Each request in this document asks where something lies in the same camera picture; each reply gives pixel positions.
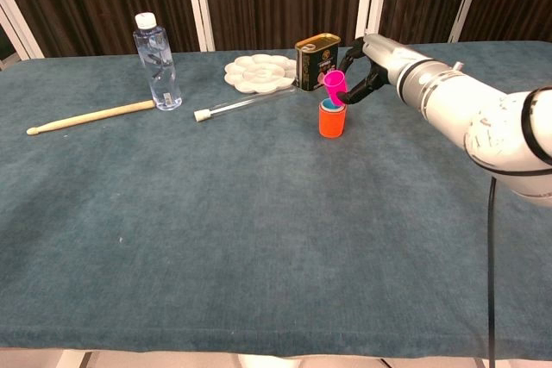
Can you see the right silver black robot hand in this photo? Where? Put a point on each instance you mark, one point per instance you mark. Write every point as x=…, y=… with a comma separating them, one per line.
x=386, y=58

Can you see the pink plastic cup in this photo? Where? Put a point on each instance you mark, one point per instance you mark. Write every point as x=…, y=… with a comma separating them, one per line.
x=334, y=85

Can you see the blue plastic cup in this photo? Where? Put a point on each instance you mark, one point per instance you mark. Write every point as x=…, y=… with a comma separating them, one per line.
x=328, y=105

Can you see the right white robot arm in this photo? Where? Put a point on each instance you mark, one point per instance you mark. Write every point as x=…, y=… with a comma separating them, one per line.
x=474, y=101

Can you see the gold black luncheon meat can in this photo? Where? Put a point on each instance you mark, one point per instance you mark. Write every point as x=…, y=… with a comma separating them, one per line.
x=312, y=66

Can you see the orange plastic cup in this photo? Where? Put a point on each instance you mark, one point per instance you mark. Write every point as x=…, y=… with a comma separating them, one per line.
x=332, y=124

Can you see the white flower paint palette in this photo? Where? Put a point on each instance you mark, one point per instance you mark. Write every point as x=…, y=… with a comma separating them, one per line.
x=259, y=75

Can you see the glass test tube white stopper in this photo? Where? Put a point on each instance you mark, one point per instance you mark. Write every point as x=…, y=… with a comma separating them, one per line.
x=200, y=116

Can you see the clear plastic water bottle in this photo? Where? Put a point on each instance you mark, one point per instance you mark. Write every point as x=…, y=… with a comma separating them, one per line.
x=159, y=75

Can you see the teal table cloth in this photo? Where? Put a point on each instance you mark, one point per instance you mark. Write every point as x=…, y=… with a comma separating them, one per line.
x=129, y=213

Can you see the wooden drumstick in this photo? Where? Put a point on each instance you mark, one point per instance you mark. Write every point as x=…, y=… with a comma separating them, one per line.
x=86, y=117

